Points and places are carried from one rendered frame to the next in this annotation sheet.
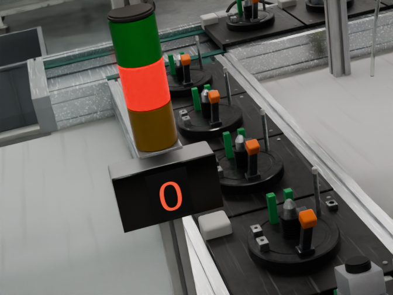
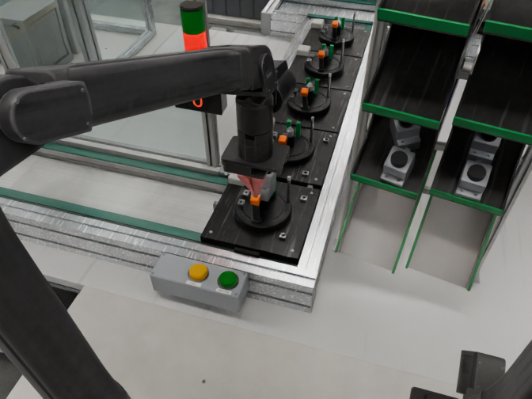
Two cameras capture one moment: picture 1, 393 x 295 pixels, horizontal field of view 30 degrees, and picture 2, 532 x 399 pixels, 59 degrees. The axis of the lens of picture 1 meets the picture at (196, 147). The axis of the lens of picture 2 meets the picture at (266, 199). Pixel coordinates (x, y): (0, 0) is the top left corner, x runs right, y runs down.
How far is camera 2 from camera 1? 0.57 m
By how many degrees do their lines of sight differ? 28
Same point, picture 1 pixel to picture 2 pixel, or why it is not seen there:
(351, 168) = not seen: hidden behind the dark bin
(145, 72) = (190, 38)
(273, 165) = (321, 107)
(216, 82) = (354, 43)
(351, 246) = (311, 164)
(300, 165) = (337, 113)
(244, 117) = (343, 73)
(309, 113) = not seen: hidden behind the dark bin
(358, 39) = (473, 51)
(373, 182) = not seen: hidden behind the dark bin
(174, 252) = (206, 126)
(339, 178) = (349, 129)
